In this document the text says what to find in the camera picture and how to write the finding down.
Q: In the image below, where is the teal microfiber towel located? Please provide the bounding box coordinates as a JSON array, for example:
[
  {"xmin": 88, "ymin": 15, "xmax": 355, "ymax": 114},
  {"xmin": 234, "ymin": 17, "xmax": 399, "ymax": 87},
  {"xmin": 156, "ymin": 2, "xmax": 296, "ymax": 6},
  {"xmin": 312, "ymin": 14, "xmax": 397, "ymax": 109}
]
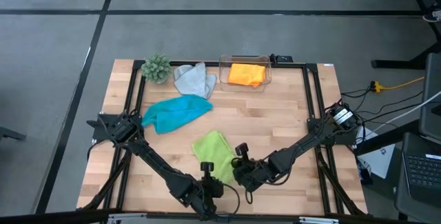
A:
[{"xmin": 141, "ymin": 94, "xmax": 214, "ymax": 135}]

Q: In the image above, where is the dark grey monitor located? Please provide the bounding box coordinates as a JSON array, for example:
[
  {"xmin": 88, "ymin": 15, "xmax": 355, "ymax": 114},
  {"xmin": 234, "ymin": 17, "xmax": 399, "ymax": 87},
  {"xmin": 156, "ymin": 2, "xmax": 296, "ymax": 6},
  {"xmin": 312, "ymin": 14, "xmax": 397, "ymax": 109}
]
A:
[{"xmin": 418, "ymin": 53, "xmax": 441, "ymax": 142}]

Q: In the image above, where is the grey microfiber towel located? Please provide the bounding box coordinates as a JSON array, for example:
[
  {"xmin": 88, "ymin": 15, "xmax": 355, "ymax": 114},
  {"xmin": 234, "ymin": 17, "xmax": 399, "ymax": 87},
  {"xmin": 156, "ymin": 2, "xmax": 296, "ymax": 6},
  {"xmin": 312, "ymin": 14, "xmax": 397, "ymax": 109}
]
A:
[{"xmin": 172, "ymin": 61, "xmax": 218, "ymax": 100}]

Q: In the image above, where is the green artificial potted plant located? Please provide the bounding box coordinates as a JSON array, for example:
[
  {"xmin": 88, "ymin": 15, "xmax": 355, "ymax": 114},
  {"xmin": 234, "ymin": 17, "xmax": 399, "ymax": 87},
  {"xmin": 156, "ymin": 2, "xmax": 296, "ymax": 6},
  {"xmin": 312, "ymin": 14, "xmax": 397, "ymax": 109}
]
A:
[{"xmin": 141, "ymin": 53, "xmax": 172, "ymax": 84}]

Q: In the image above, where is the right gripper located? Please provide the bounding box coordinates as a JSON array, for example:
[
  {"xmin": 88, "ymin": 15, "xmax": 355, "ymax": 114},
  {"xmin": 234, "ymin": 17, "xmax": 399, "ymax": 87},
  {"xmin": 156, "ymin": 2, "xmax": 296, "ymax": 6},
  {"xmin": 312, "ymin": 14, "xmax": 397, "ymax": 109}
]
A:
[{"xmin": 232, "ymin": 142, "xmax": 274, "ymax": 193}]

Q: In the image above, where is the black rig crossbar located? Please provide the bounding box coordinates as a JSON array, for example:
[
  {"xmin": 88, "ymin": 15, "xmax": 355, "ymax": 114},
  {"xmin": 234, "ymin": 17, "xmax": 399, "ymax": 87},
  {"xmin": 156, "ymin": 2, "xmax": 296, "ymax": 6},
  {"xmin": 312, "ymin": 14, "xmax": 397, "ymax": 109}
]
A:
[{"xmin": 0, "ymin": 209, "xmax": 441, "ymax": 224}]

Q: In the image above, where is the orange microfiber towel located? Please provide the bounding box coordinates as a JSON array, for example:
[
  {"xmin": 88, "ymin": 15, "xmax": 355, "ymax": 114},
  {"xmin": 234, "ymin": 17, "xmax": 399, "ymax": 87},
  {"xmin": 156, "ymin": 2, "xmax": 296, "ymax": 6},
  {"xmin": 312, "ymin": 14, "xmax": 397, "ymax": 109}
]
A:
[{"xmin": 227, "ymin": 63, "xmax": 267, "ymax": 88}]

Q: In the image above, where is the white cable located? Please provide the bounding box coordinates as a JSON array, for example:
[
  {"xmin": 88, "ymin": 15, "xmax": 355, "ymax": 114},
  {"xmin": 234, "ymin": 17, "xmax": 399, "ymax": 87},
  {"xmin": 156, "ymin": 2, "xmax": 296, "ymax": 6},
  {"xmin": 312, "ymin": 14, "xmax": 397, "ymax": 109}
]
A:
[{"xmin": 396, "ymin": 91, "xmax": 441, "ymax": 118}]

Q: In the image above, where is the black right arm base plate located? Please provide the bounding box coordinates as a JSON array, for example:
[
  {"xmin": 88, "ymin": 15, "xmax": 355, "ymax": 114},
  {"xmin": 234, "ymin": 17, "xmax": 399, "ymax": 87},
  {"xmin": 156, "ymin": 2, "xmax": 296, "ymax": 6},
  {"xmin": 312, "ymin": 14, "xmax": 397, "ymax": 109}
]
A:
[{"xmin": 307, "ymin": 116, "xmax": 358, "ymax": 146}]

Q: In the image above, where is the clear plastic bin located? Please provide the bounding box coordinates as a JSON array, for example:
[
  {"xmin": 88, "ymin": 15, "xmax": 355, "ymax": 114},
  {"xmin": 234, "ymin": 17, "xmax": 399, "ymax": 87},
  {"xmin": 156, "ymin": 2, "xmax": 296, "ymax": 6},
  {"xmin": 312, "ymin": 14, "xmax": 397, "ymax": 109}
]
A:
[{"xmin": 218, "ymin": 53, "xmax": 273, "ymax": 93}]

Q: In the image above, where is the white paper bag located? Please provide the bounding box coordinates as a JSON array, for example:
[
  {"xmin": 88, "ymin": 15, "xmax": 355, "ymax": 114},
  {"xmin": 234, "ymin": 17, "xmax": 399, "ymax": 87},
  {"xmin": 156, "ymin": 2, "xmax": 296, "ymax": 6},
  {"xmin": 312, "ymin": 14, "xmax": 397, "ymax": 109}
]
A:
[{"xmin": 356, "ymin": 127, "xmax": 396, "ymax": 179}]

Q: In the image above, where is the black aluminium table frame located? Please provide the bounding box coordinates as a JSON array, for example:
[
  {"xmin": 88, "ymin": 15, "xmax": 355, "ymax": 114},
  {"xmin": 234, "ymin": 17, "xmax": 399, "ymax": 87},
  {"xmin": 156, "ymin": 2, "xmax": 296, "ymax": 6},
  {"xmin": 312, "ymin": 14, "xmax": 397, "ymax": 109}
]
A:
[{"xmin": 82, "ymin": 59, "xmax": 368, "ymax": 216}]

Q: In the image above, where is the grey chair leg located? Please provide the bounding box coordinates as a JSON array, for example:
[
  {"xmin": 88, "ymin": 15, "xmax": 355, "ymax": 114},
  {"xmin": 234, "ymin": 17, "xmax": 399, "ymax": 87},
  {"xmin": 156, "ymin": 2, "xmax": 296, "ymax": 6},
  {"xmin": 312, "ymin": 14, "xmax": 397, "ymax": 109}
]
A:
[{"xmin": 0, "ymin": 126, "xmax": 28, "ymax": 142}]

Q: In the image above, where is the black desk frame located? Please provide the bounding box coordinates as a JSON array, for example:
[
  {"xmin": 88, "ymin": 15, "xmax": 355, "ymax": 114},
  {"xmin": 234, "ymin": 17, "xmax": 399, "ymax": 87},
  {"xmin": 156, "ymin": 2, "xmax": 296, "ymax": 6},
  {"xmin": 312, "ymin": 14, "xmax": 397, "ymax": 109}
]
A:
[{"xmin": 371, "ymin": 0, "xmax": 441, "ymax": 70}]

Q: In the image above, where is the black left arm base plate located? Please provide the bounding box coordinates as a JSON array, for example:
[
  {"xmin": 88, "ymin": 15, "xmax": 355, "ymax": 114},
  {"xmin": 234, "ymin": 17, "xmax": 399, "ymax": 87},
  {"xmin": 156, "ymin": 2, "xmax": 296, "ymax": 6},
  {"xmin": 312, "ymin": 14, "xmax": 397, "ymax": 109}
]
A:
[{"xmin": 85, "ymin": 112, "xmax": 143, "ymax": 142}]

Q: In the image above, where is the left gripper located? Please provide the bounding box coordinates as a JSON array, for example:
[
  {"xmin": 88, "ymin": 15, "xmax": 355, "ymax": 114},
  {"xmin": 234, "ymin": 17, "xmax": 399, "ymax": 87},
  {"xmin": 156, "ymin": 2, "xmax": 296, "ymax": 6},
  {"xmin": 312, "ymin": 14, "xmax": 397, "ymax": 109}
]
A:
[{"xmin": 197, "ymin": 161, "xmax": 225, "ymax": 218}]

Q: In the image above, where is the black laptop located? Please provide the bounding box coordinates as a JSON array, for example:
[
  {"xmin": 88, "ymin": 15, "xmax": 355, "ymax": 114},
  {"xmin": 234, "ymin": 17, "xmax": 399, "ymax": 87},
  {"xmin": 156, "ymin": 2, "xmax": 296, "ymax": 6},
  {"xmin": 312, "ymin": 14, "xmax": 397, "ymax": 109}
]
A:
[{"xmin": 401, "ymin": 132, "xmax": 441, "ymax": 207}]

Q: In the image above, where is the yellow extension cord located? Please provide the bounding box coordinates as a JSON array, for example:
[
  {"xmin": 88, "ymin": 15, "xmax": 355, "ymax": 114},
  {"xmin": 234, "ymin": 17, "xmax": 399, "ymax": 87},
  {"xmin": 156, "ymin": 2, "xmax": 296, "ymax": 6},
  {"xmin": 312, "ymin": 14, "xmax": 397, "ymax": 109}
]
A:
[{"xmin": 373, "ymin": 76, "xmax": 426, "ymax": 93}]

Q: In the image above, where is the lime green microfiber towel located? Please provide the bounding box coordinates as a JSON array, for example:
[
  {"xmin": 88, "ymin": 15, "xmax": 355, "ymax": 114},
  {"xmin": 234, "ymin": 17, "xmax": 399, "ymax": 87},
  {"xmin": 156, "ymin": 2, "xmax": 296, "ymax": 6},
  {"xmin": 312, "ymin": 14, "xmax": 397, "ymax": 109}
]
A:
[{"xmin": 191, "ymin": 130, "xmax": 239, "ymax": 185}]

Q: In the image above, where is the silver metal bracket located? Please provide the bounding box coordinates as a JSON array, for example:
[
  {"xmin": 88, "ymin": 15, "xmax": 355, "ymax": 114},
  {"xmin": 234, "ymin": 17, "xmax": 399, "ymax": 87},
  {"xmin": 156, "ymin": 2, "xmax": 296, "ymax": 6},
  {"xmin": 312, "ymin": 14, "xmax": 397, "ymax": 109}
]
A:
[
  {"xmin": 298, "ymin": 216, "xmax": 341, "ymax": 224},
  {"xmin": 106, "ymin": 212, "xmax": 150, "ymax": 224}
]

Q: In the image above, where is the black side desk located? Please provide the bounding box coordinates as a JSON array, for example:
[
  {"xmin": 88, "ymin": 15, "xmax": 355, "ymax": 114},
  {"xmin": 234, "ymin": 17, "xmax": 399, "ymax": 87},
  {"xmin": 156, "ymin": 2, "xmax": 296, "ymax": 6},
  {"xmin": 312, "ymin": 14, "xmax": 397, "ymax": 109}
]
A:
[{"xmin": 353, "ymin": 119, "xmax": 441, "ymax": 224}]

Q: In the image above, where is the black mounting bracket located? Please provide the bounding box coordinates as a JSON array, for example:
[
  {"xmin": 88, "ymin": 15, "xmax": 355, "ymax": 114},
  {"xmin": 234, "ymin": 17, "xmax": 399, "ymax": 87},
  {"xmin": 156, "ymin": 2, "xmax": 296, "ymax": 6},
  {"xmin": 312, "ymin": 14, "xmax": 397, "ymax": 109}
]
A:
[{"xmin": 269, "ymin": 53, "xmax": 294, "ymax": 63}]

